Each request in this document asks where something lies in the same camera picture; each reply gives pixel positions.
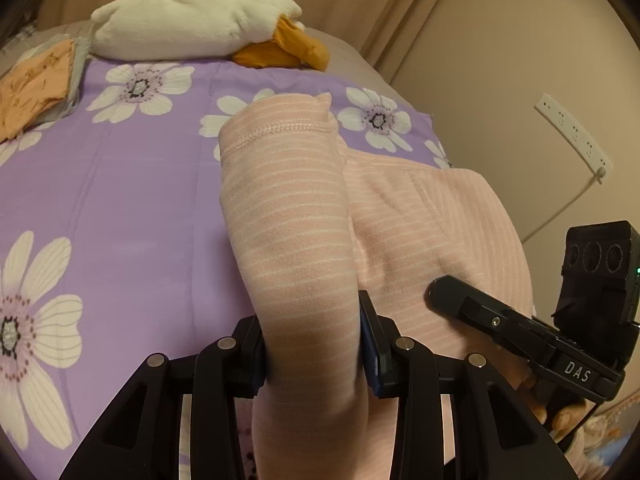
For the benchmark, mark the white goose plush toy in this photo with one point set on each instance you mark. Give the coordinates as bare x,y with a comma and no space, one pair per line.
190,20

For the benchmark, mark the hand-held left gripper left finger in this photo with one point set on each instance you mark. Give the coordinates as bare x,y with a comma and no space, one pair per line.
257,367

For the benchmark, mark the pink striped small garment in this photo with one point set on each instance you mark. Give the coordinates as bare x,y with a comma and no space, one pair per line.
300,240

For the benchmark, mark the pink curtain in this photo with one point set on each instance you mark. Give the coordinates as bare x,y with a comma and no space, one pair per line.
375,5

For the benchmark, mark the white power strip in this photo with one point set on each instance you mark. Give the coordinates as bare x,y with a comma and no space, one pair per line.
575,132

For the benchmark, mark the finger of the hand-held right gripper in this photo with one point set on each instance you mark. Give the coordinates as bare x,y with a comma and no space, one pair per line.
480,310

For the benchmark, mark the grey-blue folded cloth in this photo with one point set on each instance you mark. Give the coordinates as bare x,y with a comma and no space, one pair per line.
81,70

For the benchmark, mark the person's right hand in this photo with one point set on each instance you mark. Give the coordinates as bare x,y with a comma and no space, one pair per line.
534,385

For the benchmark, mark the purple floral blanket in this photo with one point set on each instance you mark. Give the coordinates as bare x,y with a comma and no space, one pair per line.
150,185

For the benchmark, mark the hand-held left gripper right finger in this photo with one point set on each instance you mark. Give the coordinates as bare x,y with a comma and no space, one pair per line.
371,360

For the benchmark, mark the orange patterned folded cloth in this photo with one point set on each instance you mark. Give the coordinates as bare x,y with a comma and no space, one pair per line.
35,85

